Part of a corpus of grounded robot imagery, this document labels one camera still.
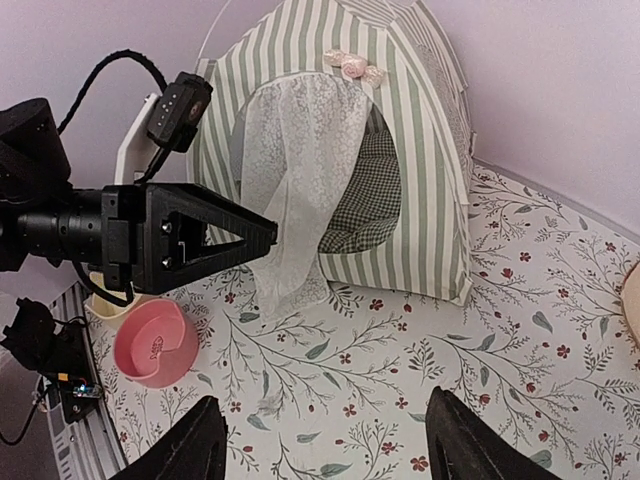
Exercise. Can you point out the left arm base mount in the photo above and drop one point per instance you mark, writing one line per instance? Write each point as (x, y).
(56, 350)

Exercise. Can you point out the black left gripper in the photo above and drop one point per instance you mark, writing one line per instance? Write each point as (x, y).
(174, 233)

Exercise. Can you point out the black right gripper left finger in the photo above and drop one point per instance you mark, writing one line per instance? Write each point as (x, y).
(194, 448)

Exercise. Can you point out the floral table mat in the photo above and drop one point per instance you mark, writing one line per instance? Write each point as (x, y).
(540, 353)

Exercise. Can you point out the round wooden floral plate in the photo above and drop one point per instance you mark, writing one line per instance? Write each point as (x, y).
(630, 302)

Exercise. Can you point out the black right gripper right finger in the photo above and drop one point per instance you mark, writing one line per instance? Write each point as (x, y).
(461, 446)

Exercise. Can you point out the cream pet bowl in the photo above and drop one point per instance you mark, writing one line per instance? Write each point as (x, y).
(111, 314)

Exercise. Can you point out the front aluminium rail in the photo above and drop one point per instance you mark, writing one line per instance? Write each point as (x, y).
(82, 433)

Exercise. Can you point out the green checked cushion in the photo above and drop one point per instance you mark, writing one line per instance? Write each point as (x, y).
(368, 212)

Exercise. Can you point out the green striped pet tent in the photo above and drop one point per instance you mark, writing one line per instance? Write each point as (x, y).
(293, 96)

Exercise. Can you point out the pink pet bowl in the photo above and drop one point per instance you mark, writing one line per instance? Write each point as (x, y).
(156, 345)

